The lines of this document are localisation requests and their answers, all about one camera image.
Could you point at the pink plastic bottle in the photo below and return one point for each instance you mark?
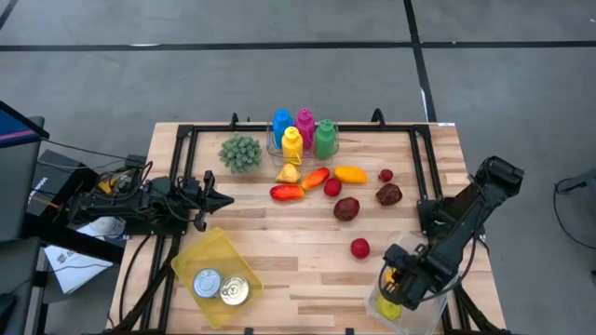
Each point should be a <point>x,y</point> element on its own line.
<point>305,125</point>

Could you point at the dark maroon toy fruit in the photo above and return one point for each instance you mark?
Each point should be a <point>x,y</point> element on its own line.
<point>346,209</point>
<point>388,194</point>

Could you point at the pale yellow toy pear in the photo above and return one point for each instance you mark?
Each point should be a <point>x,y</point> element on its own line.
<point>288,174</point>

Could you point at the red yellow toy mango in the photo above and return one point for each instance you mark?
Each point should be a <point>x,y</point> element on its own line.
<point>287,192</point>

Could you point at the yellow toy starfruit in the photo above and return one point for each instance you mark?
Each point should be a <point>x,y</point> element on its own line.
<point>390,278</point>

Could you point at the black label food can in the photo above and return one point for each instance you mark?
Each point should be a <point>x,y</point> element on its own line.
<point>207,283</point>

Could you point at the black box with white print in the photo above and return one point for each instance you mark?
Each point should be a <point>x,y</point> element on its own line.
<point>46,181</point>

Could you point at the black metal table frame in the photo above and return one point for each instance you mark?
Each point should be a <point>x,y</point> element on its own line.
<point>214,127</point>

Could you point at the orange red toy mango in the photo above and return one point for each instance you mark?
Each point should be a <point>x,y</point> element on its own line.
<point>315,178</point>

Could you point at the green toy apple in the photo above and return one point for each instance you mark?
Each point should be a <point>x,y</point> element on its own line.
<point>388,308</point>

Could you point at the green plastic bottle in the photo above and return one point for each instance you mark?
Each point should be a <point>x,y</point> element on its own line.
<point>325,139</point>

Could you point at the white paper sheets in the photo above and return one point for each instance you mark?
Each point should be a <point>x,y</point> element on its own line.
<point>74,270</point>

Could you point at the blue label salmon can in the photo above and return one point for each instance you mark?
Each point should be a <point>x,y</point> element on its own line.
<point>235,290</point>

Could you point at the clear plastic bin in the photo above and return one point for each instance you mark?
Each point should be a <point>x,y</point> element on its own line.
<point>423,316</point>

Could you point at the clear plastic bottle tray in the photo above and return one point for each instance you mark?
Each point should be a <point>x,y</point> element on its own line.
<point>274,160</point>

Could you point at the blue plastic bottle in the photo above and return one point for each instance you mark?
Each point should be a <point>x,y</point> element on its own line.
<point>282,125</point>

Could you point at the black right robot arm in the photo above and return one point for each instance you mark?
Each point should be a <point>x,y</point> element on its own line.
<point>465,218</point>

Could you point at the yellow plastic bottle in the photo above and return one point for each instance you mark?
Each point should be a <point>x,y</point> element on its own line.
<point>292,146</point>

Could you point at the tiny red toy fruit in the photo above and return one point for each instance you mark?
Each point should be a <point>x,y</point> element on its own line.
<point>386,175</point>

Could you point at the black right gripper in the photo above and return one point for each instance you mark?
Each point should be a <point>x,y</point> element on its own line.
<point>423,274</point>

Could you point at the yellow orange toy mango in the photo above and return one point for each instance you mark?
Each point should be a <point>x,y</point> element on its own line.
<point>350,175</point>

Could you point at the green artificial plant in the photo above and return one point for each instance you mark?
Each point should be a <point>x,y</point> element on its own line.
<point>240,153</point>

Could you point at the small red toy apple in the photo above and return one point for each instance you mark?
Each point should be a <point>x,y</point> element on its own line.
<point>332,187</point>

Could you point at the monitor with blue screen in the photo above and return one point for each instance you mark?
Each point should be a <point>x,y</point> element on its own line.
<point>16,128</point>

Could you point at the black stand beam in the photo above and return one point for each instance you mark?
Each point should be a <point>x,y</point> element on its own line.
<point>60,235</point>

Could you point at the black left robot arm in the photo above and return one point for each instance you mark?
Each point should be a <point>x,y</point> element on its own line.
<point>116,205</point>

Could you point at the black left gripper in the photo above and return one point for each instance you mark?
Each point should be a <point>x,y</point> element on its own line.
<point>195,200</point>

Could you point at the translucent yellow plastic bin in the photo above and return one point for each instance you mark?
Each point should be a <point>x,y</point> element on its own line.
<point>209,251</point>

